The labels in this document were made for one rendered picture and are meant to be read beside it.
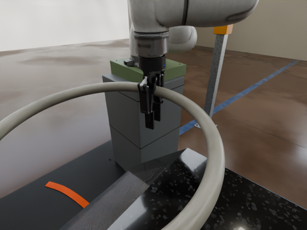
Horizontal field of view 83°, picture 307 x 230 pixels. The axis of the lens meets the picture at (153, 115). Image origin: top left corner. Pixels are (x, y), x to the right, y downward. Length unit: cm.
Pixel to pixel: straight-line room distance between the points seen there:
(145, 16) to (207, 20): 14
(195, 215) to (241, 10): 41
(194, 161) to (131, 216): 20
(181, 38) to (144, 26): 64
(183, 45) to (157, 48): 65
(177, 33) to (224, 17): 61
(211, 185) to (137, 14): 37
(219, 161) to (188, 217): 11
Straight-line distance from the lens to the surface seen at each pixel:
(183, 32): 106
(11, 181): 187
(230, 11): 46
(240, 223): 39
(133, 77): 106
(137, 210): 37
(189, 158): 47
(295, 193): 178
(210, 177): 29
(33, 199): 163
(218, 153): 33
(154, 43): 45
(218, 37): 182
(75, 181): 160
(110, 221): 39
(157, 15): 44
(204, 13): 45
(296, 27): 671
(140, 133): 109
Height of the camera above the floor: 116
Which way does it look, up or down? 30 degrees down
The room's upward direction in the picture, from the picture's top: straight up
